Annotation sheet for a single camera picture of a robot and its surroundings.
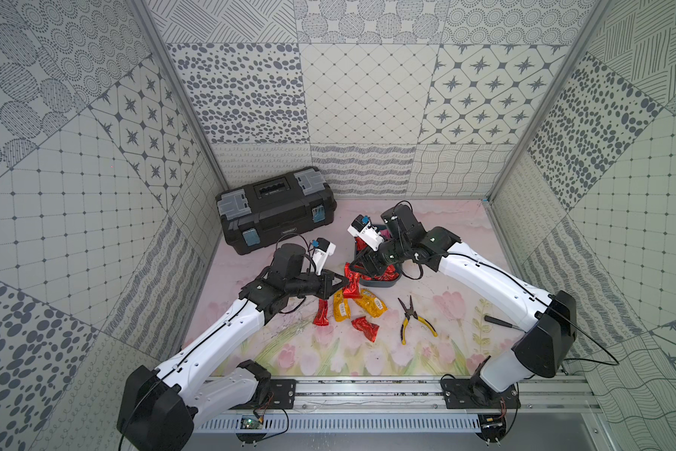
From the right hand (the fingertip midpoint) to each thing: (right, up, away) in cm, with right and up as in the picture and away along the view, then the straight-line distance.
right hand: (360, 262), depth 76 cm
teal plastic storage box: (+7, -10, +19) cm, 23 cm away
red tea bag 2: (+3, -22, +8) cm, 24 cm away
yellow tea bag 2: (+4, -15, +12) cm, 20 cm away
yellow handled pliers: (+17, -18, +13) cm, 28 cm away
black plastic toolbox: (-29, +15, +20) cm, 38 cm away
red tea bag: (-12, -19, +10) cm, 24 cm away
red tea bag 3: (-2, -7, -2) cm, 7 cm away
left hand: (-4, -3, -2) cm, 5 cm away
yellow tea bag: (-5, -15, +10) cm, 19 cm away
